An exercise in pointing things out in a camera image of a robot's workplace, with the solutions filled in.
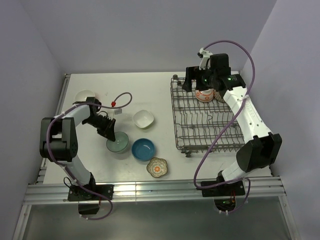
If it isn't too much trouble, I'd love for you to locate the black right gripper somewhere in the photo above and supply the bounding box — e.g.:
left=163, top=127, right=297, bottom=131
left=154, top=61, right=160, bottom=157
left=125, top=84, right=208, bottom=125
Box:
left=182, top=65, right=217, bottom=92

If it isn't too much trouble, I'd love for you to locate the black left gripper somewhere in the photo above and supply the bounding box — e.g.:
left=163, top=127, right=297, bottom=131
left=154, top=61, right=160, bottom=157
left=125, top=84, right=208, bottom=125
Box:
left=83, top=114, right=116, bottom=141

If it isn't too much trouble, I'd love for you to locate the pale green ceramic bowl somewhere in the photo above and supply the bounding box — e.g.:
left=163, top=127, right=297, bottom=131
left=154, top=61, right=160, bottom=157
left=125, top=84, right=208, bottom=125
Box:
left=106, top=131, right=129, bottom=153

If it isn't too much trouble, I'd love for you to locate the orange floral patterned bowl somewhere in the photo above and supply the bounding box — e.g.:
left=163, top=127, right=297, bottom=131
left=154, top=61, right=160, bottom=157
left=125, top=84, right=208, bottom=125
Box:
left=194, top=89, right=215, bottom=103

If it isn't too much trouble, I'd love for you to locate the white bowl orange outside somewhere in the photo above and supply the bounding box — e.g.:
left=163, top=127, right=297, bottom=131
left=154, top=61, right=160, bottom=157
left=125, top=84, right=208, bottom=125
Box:
left=74, top=89, right=96, bottom=102

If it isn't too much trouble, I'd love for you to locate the brown patterned ceramic bowl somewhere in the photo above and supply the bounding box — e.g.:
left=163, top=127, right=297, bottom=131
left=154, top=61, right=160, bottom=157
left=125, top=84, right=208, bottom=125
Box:
left=213, top=91, right=225, bottom=103

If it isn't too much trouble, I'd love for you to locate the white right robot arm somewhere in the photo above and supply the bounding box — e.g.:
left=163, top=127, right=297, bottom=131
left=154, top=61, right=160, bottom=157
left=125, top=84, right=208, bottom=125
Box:
left=182, top=49, right=282, bottom=195

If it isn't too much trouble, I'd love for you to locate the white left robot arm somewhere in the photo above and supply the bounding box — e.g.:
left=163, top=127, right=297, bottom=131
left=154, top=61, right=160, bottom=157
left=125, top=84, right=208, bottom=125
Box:
left=39, top=97, right=116, bottom=200

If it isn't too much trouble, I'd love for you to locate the small flower shaped patterned dish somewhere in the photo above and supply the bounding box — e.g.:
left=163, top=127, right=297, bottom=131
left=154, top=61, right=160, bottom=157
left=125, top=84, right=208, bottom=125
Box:
left=146, top=157, right=169, bottom=178

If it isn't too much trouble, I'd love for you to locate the white square bowl green outside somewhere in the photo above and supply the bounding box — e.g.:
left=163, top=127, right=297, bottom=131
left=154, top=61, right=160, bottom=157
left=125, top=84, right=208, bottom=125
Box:
left=132, top=109, right=155, bottom=129

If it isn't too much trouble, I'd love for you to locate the blue ceramic bowl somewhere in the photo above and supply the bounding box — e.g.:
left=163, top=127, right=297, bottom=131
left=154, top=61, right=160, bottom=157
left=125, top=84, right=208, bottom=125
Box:
left=131, top=138, right=156, bottom=162

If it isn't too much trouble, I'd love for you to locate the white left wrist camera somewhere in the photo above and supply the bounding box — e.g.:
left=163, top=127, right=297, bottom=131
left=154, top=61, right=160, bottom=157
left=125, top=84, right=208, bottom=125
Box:
left=113, top=108, right=123, bottom=115

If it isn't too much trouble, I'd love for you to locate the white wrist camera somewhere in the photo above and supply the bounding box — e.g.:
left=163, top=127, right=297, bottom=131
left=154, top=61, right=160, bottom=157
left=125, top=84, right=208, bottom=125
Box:
left=197, top=47, right=213, bottom=70
left=113, top=108, right=123, bottom=115

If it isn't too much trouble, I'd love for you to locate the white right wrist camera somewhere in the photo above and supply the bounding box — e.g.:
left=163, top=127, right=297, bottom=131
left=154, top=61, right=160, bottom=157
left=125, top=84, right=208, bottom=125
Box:
left=197, top=47, right=213, bottom=70

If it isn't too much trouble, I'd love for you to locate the grey wire dish rack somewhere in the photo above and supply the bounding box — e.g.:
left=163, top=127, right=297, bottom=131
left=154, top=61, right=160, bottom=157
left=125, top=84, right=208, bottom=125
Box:
left=170, top=74, right=234, bottom=158

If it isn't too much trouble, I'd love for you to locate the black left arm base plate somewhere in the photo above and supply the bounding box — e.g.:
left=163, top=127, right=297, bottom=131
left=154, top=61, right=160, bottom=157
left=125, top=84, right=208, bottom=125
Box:
left=67, top=184, right=114, bottom=202

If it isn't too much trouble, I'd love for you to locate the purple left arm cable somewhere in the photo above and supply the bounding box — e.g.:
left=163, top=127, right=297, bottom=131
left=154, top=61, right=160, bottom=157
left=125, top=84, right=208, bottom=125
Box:
left=46, top=92, right=133, bottom=221

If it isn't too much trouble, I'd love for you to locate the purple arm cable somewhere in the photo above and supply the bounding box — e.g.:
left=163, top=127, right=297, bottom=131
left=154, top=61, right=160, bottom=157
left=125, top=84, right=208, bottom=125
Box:
left=193, top=40, right=256, bottom=215
left=46, top=92, right=133, bottom=221

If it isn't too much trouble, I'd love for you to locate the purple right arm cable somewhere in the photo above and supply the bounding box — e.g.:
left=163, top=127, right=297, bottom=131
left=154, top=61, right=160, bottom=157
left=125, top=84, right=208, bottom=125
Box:
left=193, top=40, right=256, bottom=215

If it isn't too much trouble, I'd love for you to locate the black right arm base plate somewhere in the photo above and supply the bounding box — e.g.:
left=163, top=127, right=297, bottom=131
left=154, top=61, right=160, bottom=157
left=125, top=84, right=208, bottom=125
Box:
left=201, top=181, right=246, bottom=198

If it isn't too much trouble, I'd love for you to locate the aluminium frame rail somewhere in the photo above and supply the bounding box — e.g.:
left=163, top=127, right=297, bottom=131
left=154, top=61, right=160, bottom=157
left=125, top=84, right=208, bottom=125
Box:
left=22, top=177, right=286, bottom=206

